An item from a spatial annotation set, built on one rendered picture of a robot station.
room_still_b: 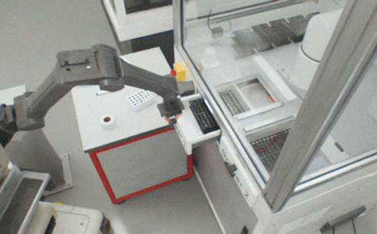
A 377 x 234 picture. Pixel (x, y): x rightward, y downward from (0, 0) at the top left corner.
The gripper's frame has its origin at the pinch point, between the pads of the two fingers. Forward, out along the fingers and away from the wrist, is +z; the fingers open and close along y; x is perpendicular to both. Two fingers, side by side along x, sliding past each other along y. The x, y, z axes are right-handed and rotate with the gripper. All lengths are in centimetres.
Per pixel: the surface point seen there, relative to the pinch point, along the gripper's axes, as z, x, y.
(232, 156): 3.7, -24.7, 16.8
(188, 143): 4.7, -11.4, 3.0
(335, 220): 64, -52, 71
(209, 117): 6.4, -0.8, 17.5
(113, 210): 94, 14, -45
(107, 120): 17.7, 26.0, -27.3
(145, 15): 2, 83, 13
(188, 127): 12.3, 2.2, 8.2
